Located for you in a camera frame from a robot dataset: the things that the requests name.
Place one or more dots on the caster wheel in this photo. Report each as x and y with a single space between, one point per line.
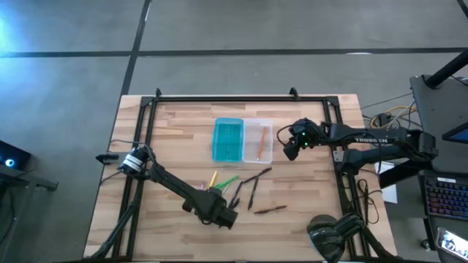
426 244

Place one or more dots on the black pole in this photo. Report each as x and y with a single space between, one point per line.
446 69

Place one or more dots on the black monitor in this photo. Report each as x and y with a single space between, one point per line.
459 136

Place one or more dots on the white paper sheet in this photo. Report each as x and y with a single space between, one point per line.
390 193

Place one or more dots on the clear plastic supply box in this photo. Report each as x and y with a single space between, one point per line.
252 146

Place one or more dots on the dark blue printed pen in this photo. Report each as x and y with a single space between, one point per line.
253 193

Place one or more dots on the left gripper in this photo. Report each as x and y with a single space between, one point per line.
215 210

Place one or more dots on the yellow highlighter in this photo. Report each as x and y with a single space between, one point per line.
213 179

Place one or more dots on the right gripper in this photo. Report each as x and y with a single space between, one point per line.
305 133

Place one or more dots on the blue plastic box lid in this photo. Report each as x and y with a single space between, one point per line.
227 140

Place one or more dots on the black desk lamp head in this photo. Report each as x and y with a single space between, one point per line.
329 233

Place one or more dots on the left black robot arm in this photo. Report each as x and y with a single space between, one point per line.
172 180

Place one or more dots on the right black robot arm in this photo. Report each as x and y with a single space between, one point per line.
365 139

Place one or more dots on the black power adapter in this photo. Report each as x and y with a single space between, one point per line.
382 118

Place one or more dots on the black frame clamp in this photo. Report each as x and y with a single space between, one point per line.
106 158
158 92
293 93

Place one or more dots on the backlit black keyboard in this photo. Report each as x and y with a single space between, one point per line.
446 199

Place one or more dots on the orange pencil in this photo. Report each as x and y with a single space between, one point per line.
261 144

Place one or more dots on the light green pencil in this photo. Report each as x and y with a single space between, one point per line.
228 187

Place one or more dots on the black device with blue light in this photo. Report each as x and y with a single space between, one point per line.
16 155

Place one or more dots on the black stand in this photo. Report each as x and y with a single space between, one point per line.
36 180

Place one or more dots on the smartphone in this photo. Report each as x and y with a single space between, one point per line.
451 241

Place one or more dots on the green marker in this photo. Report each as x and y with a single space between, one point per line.
228 181

